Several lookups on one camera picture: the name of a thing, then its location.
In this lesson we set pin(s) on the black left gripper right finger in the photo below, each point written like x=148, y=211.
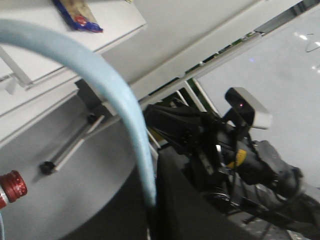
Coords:
x=182, y=213

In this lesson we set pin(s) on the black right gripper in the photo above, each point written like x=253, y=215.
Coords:
x=195, y=134

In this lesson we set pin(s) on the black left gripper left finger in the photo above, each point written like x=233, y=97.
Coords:
x=124, y=217

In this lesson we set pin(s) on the red coca-cola aluminium bottle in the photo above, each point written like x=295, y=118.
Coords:
x=12, y=187

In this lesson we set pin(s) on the light blue plastic basket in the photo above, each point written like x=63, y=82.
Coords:
x=109, y=83

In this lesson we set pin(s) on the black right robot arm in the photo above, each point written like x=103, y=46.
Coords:
x=235, y=173

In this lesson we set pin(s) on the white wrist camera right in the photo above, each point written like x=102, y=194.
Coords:
x=245, y=105

